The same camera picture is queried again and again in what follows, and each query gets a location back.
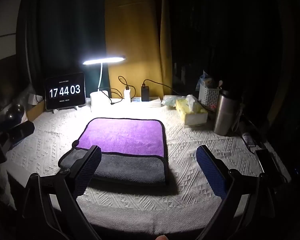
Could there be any black power adapter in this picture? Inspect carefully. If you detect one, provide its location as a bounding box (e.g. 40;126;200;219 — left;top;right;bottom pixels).
141;85;151;102

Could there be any yellow tissue box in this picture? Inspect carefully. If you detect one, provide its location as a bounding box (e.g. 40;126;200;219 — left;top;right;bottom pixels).
175;95;208;125

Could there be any white tissue pack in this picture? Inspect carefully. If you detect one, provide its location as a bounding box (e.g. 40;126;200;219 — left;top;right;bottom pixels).
161;95;187;107

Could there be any white power strip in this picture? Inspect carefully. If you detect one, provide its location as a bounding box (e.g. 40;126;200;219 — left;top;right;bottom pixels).
130;96;163;107

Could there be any black charging cable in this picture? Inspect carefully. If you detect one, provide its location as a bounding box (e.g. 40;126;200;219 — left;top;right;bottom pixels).
102;76;131;105

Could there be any white textured tablecloth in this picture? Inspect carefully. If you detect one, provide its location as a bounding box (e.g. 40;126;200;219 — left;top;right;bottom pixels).
0;100;278;230

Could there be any stainless steel bottle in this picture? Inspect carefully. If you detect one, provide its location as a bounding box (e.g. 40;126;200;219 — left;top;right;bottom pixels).
213;88;239;136

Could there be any black glossy box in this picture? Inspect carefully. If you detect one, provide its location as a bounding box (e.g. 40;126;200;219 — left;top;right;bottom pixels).
9;120;35;144

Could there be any tablet clock display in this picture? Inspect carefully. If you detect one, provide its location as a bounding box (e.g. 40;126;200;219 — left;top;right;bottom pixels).
45;72;87;110

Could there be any yellow curtain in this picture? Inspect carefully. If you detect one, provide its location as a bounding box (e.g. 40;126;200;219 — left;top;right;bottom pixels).
104;0;173;98

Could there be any dark round ball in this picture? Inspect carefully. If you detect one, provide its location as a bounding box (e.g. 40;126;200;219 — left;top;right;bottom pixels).
5;104;25;124

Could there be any purple and grey towel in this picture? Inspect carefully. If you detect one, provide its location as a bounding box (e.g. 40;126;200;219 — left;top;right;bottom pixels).
58;118;169;186

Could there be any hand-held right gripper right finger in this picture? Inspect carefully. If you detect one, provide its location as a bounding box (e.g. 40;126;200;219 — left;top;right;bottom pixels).
196;144;275;240

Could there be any small white tube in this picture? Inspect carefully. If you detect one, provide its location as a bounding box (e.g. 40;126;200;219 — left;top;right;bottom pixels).
242;132;256;148

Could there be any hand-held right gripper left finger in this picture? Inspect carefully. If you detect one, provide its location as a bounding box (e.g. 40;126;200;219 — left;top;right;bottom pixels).
22;145;102;240

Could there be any white desk lamp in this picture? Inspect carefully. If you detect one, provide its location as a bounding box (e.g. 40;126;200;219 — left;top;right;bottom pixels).
82;55;127;112

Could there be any dark green curtain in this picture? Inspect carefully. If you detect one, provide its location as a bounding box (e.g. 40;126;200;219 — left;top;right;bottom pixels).
16;0;110;98

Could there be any black adapter cable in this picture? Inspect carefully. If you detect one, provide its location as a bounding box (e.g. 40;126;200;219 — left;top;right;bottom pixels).
142;79;188;97

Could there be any white perforated basket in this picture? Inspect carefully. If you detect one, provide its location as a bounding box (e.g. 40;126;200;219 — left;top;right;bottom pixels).
199;82;220;110

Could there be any white tablet stand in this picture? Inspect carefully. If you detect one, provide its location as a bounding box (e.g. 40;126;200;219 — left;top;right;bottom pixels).
51;105;78;114

